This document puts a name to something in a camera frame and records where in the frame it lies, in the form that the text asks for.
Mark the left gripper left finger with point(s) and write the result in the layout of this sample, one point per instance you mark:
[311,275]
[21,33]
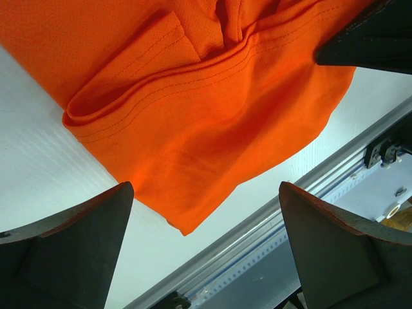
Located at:
[66,260]

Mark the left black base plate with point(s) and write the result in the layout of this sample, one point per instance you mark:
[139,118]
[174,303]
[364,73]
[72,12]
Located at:
[175,300]

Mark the aluminium mounting rail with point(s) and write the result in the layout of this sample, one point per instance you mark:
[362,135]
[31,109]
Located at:
[252,265]

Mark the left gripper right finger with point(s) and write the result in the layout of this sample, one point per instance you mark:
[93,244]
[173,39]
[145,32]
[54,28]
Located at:
[344,260]

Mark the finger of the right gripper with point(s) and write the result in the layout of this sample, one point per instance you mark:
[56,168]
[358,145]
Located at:
[378,38]

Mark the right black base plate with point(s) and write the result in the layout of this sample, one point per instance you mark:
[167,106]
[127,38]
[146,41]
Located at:
[387,148]

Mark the orange t shirt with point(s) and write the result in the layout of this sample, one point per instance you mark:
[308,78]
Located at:
[184,99]

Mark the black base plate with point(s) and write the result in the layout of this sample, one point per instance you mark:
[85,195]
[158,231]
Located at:
[175,300]
[387,148]

